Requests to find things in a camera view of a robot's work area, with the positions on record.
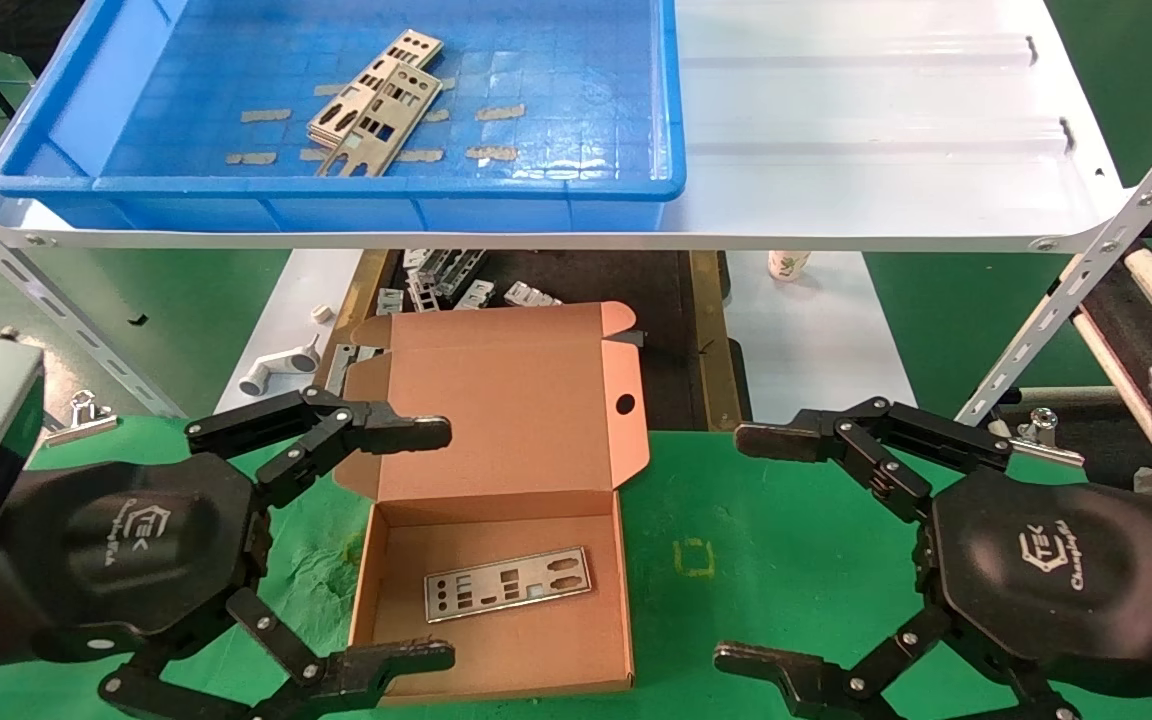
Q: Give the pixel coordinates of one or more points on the black conveyor belt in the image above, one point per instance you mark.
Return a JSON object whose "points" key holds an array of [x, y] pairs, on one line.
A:
{"points": [[1136, 330]]}

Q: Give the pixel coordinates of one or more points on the white plastic pipe fitting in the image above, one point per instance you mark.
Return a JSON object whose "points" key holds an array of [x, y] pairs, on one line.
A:
{"points": [[281, 365]]}

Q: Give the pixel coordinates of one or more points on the metal I/O shield plate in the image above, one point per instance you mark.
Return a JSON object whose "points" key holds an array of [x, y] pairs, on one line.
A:
{"points": [[398, 112], [536, 570]]}

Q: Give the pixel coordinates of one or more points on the open brown cardboard box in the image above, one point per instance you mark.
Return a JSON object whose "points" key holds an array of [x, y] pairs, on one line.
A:
{"points": [[496, 420]]}

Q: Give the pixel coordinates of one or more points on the silver binder clip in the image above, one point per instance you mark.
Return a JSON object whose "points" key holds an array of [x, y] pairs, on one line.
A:
{"points": [[1041, 435], [81, 425]]}

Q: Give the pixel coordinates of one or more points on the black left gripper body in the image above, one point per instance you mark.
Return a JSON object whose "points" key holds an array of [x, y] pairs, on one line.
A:
{"points": [[126, 550]]}

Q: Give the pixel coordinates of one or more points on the black tray with brass frame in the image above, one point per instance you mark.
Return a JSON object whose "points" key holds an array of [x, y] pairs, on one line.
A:
{"points": [[676, 340]]}

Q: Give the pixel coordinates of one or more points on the green table mat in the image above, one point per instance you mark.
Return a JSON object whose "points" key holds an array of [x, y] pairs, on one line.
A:
{"points": [[786, 560]]}

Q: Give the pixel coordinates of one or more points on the perforated steel angle strut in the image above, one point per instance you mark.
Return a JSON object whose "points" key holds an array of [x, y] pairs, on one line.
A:
{"points": [[1086, 270], [66, 312]]}

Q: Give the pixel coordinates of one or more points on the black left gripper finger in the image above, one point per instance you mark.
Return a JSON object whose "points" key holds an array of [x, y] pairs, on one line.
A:
{"points": [[386, 660], [406, 433]]}

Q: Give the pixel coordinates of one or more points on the white paper cup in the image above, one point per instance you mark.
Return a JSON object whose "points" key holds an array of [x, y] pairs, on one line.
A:
{"points": [[788, 265]]}

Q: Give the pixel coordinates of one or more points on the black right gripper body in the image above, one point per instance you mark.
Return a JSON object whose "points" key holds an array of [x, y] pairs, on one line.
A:
{"points": [[1046, 570]]}

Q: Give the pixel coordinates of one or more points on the small white plastic piece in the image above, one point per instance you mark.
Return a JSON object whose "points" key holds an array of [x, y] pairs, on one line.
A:
{"points": [[322, 314]]}

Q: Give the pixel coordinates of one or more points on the small silver metal bracket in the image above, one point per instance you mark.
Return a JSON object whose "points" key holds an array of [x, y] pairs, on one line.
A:
{"points": [[474, 295], [424, 297], [528, 296], [416, 260], [390, 302]]}

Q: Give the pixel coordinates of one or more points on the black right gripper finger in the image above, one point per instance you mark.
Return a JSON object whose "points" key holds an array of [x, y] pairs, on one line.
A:
{"points": [[776, 440], [766, 665]]}

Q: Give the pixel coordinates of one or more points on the stack of metal I/O shields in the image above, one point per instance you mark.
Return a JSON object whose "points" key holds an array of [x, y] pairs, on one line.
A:
{"points": [[356, 95]]}

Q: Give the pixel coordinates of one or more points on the long silver metal bracket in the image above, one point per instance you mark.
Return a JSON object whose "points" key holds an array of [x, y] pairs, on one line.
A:
{"points": [[456, 272]]}

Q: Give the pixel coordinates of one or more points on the blue plastic tray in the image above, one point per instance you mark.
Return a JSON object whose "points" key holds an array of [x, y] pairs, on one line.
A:
{"points": [[556, 100]]}

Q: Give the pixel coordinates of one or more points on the grey flat metal strip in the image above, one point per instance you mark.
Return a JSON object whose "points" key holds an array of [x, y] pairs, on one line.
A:
{"points": [[341, 365]]}

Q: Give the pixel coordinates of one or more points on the white metal rack shelf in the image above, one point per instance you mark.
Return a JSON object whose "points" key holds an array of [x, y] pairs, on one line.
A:
{"points": [[836, 150]]}

